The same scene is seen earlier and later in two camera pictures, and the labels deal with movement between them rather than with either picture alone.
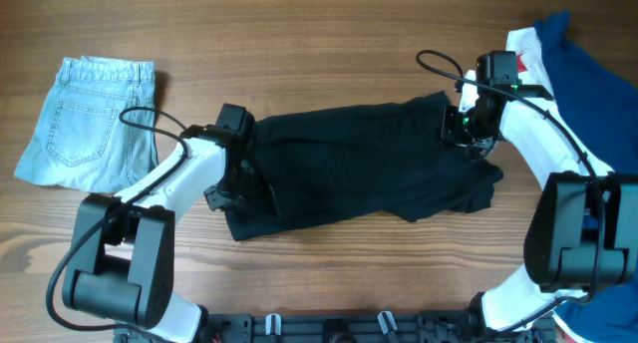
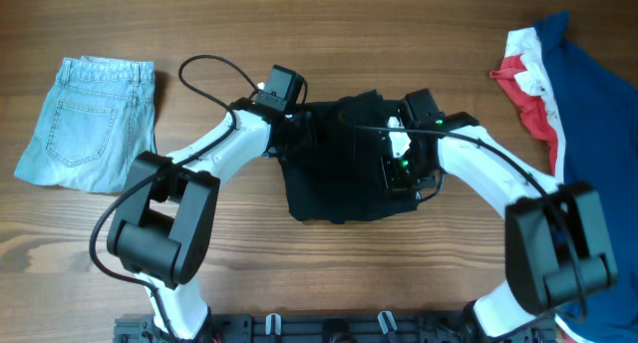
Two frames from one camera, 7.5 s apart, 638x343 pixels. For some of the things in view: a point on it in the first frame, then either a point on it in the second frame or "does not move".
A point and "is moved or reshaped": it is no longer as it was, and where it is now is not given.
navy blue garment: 601,112 does not move
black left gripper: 244,178 to 303,135
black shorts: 393,156 is moved or reshaped
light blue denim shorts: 80,142 does not move
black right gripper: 451,125 to 391,166
